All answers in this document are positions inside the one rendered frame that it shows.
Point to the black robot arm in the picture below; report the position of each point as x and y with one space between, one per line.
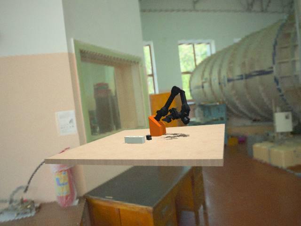
184 113

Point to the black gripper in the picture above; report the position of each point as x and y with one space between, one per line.
174 115

